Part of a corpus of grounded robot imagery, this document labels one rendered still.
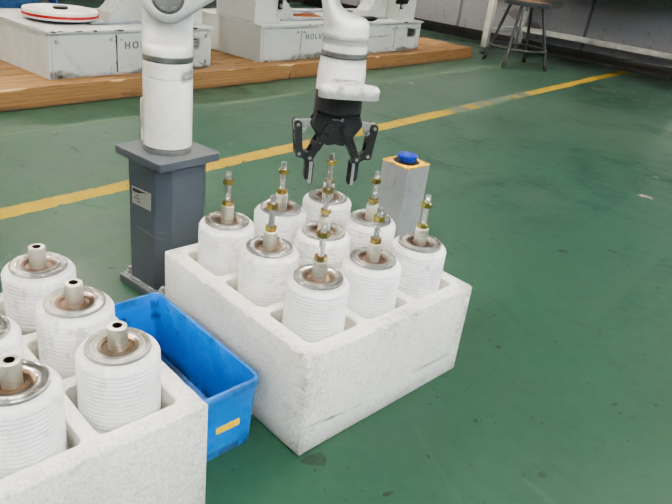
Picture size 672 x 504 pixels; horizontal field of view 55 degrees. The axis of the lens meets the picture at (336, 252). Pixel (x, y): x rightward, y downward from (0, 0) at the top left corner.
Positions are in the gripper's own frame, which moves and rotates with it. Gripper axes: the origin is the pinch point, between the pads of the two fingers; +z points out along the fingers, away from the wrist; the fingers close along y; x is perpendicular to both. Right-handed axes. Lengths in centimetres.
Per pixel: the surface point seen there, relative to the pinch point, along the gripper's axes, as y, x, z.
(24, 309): 44.4, 17.3, 14.7
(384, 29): -99, -312, 14
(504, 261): -58, -38, 35
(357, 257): -3.6, 10.1, 10.0
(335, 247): -1.3, 4.4, 11.2
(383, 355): -7.8, 18.2, 23.4
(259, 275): 11.9, 10.6, 13.1
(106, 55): 55, -190, 20
